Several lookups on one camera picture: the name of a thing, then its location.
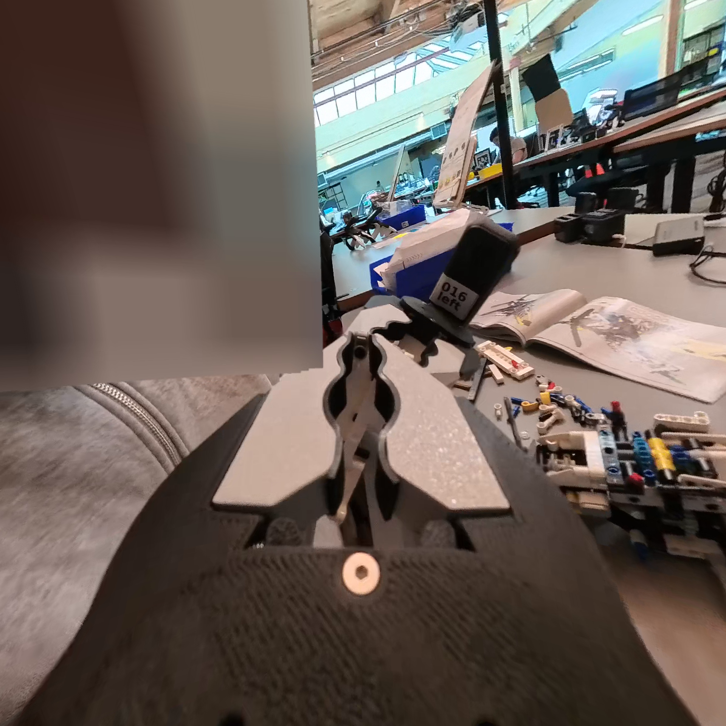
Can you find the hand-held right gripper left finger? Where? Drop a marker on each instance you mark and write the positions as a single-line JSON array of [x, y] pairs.
[[272, 454]]

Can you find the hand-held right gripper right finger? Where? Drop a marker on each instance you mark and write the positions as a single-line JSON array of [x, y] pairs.
[[448, 454]]

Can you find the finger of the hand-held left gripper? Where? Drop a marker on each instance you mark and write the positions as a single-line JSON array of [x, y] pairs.
[[445, 366], [371, 320]]

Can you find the lego instruction booklet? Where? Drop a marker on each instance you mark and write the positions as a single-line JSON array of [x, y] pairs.
[[624, 340]]

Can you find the zebra striped lego helicopter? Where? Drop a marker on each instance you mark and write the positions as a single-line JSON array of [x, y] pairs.
[[624, 454]]

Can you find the black lego beam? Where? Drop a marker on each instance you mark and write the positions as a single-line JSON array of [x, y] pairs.
[[479, 377]]

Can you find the white lego panel assembly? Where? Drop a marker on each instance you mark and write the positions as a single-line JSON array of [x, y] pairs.
[[505, 360]]

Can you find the pile of loose lego pieces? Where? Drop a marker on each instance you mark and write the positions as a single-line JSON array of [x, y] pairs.
[[544, 397]]

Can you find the black battery charger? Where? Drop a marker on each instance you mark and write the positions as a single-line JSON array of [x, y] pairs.
[[607, 224], [570, 227]]

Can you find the wooden board stand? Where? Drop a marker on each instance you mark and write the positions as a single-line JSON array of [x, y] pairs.
[[459, 142]]

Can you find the black red office chair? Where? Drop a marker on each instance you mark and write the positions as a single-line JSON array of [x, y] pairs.
[[590, 176]]

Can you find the black pole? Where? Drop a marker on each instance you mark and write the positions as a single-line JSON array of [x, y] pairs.
[[499, 113]]

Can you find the black monitor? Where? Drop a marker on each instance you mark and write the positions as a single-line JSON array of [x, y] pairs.
[[652, 93]]

